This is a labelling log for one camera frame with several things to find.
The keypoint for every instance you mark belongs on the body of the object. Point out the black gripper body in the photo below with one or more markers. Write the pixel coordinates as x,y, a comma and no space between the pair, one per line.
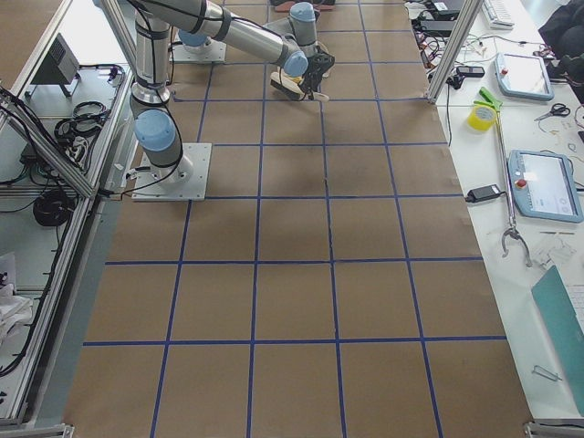
315,72

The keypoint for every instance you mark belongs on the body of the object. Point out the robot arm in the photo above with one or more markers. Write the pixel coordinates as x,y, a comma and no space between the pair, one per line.
174,38

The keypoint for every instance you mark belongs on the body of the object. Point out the pink bin with black bag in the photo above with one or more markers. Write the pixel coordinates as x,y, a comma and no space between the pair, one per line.
285,5

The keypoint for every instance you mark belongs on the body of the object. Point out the yellow tape roll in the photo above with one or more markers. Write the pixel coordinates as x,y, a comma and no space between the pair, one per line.
481,117

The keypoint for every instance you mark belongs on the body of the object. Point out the metal reacher grabber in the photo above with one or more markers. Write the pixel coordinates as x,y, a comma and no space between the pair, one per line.
511,232

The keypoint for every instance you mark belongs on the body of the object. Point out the green plastic clamp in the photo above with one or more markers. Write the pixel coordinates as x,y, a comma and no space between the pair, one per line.
487,98

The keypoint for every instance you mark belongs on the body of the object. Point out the far teach pendant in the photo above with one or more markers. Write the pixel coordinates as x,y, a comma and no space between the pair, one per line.
522,76

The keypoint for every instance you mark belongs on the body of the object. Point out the teach pendant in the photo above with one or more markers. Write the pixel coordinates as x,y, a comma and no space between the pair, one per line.
542,186
522,76

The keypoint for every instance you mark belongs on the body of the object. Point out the black power adapter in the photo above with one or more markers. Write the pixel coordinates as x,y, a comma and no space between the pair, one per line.
482,194

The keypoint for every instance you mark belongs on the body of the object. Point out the black scissors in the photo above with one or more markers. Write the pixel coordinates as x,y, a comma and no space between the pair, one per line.
556,110

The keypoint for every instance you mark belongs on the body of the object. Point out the near teach pendant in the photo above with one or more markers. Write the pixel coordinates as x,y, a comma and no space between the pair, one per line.
542,186

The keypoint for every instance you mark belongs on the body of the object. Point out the grey control box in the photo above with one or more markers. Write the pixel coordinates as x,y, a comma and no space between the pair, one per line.
59,67

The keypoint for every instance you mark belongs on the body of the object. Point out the teal folder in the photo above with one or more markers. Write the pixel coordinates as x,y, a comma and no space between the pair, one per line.
563,328

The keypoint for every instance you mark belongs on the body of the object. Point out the white crumpled cloth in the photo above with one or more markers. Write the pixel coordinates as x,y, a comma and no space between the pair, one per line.
16,311

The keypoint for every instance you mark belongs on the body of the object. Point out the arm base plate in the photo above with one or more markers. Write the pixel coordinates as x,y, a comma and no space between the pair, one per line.
186,182
211,52

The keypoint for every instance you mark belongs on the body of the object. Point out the aluminium frame post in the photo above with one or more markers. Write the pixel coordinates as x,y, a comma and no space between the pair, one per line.
460,32

